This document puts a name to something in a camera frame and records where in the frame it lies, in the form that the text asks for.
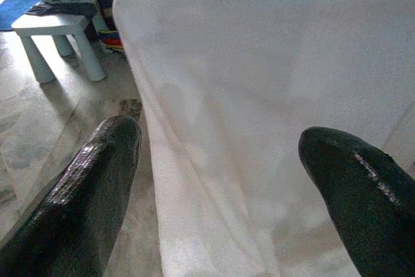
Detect white child chair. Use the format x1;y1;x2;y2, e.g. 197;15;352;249
11;0;108;83

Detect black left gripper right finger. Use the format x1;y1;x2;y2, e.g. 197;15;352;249
298;126;415;277

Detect white shirt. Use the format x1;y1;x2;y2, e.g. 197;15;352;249
112;0;415;277

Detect dark cloth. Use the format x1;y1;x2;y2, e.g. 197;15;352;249
25;1;98;18

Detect blue floor mat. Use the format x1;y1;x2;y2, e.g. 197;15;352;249
0;0;43;31

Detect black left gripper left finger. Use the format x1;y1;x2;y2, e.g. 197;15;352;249
0;115;143;277

